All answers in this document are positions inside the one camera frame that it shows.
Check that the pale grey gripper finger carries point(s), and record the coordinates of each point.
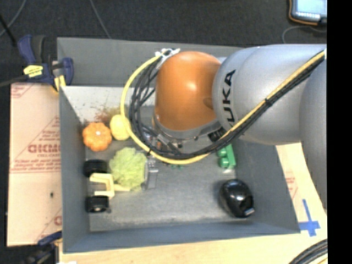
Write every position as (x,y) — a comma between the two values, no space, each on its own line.
(153,178)

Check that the pale green toy lettuce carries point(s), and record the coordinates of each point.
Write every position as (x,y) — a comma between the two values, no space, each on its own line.
(127,168)

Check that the grey metal bin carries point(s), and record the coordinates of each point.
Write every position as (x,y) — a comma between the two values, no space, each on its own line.
(181,202)

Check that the yellow toy lemon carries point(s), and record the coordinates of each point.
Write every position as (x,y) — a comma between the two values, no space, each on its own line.
(118,128)

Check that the cream toy cart black wheels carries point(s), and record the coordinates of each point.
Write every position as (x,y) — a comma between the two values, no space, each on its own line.
(102,181)

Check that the orange toy pumpkin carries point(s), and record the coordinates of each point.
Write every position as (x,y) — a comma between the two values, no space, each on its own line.
(96,137)

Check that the black glossy computer mouse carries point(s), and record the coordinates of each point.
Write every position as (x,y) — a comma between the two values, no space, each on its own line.
(236,198)

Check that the brown cardboard board red print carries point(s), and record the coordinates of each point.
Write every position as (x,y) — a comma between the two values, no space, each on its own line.
(33,136)

